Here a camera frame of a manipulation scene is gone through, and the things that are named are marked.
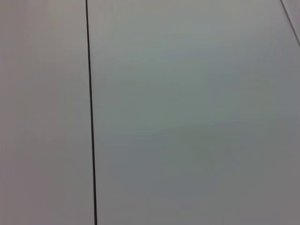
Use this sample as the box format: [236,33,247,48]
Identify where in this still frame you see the thin black cable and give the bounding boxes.
[85,0,98,225]

